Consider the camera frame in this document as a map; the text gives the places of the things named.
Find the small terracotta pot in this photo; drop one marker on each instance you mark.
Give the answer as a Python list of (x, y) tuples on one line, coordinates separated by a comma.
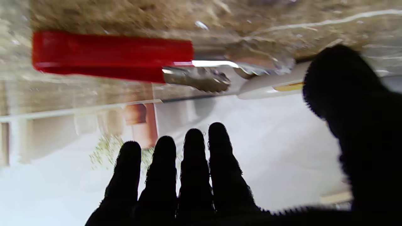
[(135, 114)]

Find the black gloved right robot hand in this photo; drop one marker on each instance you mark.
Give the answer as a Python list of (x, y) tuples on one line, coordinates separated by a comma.
[(194, 188)]

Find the white round plate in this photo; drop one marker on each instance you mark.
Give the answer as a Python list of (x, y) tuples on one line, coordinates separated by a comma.
[(260, 88)]

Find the toasted bread slice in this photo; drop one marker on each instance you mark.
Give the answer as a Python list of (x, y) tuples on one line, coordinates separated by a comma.
[(289, 87)]

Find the tall terracotta vase with flowers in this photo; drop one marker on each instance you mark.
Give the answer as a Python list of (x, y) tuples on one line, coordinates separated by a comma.
[(147, 131)]

